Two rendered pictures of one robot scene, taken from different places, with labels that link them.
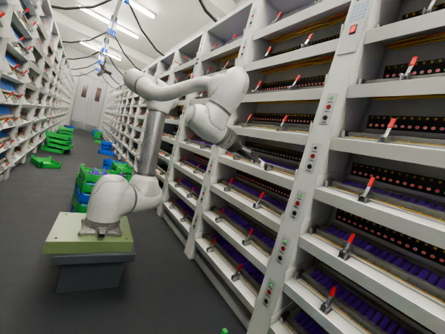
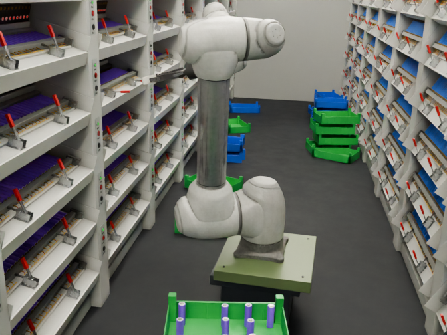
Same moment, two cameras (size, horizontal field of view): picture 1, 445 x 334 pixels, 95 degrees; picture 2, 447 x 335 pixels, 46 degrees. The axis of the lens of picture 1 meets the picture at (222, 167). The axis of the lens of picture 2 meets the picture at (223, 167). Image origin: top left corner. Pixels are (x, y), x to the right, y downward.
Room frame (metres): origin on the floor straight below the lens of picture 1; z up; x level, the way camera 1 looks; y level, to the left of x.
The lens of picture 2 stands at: (2.38, 1.62, 1.15)
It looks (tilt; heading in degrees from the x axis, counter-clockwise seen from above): 18 degrees down; 223
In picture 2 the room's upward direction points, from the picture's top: 2 degrees clockwise
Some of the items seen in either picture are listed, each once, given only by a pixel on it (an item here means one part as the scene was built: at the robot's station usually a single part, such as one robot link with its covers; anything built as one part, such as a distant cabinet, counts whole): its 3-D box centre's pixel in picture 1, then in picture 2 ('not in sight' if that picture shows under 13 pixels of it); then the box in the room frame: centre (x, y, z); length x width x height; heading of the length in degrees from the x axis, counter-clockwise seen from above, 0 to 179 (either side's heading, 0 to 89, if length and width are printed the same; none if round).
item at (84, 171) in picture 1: (104, 174); (226, 329); (1.56, 0.87, 0.36); 0.30 x 0.20 x 0.08; 135
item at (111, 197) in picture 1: (110, 196); (260, 207); (1.00, 0.50, 0.41); 0.18 x 0.16 x 0.22; 148
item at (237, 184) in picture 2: not in sight; (213, 181); (0.21, -0.52, 0.04); 0.30 x 0.20 x 0.08; 102
